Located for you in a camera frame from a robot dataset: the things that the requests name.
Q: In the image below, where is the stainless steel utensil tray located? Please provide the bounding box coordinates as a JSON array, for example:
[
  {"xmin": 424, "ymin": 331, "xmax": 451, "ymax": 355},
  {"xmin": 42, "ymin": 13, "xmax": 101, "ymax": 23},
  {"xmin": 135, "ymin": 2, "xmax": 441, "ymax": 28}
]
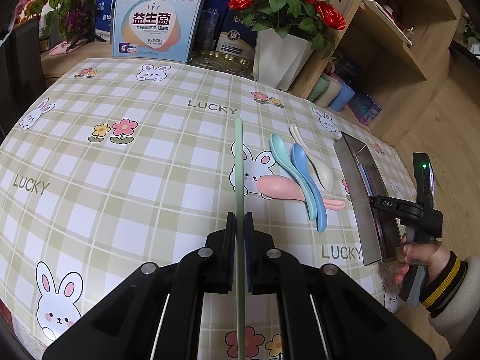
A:
[{"xmin": 334, "ymin": 133, "xmax": 400, "ymax": 266}]

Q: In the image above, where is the blue chopstick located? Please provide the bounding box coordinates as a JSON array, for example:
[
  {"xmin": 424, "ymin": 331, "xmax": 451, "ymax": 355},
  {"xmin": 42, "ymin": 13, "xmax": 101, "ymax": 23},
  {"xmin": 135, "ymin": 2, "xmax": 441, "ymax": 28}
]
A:
[{"xmin": 358, "ymin": 163, "xmax": 375, "ymax": 197}]

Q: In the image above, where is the white forearm sleeve striped cuff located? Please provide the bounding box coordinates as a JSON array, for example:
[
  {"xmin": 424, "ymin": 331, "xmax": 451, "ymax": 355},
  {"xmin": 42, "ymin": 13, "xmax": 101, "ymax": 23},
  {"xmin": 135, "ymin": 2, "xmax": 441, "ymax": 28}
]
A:
[{"xmin": 420, "ymin": 251, "xmax": 479, "ymax": 350}]

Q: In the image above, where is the person right hand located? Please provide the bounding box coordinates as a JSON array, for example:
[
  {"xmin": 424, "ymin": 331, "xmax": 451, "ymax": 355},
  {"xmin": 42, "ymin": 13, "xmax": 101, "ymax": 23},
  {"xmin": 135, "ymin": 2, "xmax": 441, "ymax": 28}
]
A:
[{"xmin": 394, "ymin": 235, "xmax": 450, "ymax": 284}]

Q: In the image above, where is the cream white spoon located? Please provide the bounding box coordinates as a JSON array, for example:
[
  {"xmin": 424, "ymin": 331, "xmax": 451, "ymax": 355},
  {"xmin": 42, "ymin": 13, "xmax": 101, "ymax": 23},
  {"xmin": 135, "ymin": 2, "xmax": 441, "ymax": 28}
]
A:
[{"xmin": 289, "ymin": 124, "xmax": 335, "ymax": 193}]

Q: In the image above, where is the purple box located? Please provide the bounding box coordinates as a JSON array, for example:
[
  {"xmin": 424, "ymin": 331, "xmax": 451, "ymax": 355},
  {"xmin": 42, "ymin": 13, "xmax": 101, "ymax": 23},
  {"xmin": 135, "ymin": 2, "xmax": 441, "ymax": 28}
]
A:
[{"xmin": 347, "ymin": 92, "xmax": 382, "ymax": 126}]

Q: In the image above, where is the pink spoon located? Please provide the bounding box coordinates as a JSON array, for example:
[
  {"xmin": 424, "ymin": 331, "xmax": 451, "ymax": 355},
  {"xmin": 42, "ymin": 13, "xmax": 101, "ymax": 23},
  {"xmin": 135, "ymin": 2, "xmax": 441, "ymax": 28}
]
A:
[{"xmin": 256, "ymin": 174, "xmax": 346, "ymax": 212}]

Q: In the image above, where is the blue spoon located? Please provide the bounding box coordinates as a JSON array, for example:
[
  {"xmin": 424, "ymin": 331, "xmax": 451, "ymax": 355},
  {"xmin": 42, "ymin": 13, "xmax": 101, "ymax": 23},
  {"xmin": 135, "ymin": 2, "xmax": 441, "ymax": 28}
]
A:
[{"xmin": 290, "ymin": 143, "xmax": 327, "ymax": 233}]

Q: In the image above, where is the blue cup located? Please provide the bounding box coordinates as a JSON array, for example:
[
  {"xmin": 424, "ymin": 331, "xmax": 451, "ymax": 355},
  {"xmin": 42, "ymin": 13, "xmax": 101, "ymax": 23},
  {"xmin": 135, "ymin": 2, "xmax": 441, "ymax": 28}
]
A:
[{"xmin": 329, "ymin": 83, "xmax": 356, "ymax": 112}]

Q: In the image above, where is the beige cup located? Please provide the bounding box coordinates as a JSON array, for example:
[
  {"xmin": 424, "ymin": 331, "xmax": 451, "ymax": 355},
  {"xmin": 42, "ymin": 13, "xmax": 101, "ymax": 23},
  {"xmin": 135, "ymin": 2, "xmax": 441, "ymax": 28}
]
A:
[{"xmin": 314, "ymin": 76, "xmax": 343, "ymax": 108}]

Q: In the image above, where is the plaid bunny tablecloth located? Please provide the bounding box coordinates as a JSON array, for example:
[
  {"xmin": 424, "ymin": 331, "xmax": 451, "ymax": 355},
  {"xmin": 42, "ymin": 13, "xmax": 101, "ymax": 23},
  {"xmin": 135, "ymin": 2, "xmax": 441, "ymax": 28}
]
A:
[{"xmin": 1, "ymin": 58, "xmax": 414, "ymax": 359}]

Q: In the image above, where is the teal spoon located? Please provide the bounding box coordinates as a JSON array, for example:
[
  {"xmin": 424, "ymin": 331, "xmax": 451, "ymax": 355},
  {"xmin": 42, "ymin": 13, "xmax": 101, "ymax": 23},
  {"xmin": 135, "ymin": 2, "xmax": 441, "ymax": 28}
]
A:
[{"xmin": 269, "ymin": 133, "xmax": 317, "ymax": 221}]

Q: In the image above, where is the green cup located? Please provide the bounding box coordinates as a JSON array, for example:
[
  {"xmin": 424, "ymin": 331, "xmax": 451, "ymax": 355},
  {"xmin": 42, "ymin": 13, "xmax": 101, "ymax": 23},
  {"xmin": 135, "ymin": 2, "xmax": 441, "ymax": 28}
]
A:
[{"xmin": 307, "ymin": 74, "xmax": 330, "ymax": 102}]

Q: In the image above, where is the wooden shelf unit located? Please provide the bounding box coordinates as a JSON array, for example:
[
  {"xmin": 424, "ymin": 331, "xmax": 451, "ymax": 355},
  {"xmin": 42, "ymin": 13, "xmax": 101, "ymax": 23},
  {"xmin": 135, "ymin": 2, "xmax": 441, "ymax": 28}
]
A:
[{"xmin": 288, "ymin": 0, "xmax": 480, "ymax": 147}]

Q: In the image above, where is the white flower vase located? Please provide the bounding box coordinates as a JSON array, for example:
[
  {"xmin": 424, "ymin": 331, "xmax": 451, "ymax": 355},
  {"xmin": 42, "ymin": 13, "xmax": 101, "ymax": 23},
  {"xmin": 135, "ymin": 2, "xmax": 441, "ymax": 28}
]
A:
[{"xmin": 253, "ymin": 28, "xmax": 313, "ymax": 92}]

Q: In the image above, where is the red rose bouquet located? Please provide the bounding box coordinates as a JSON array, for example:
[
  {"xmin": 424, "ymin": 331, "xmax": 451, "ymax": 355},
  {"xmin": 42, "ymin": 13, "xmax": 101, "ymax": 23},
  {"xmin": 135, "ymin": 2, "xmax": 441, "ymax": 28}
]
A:
[{"xmin": 228, "ymin": 0, "xmax": 347, "ymax": 58}]

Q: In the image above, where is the dark blue product box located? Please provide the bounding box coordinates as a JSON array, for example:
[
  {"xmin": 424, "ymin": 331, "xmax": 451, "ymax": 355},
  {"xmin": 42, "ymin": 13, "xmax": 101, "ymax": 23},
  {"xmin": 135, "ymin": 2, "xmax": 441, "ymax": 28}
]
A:
[{"xmin": 193, "ymin": 0, "xmax": 257, "ymax": 61}]

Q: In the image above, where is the probiotic box light blue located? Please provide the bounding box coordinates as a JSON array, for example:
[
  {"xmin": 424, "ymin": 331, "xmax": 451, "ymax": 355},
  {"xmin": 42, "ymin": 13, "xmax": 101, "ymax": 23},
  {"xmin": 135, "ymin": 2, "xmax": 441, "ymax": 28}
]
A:
[{"xmin": 112, "ymin": 0, "xmax": 203, "ymax": 63}]

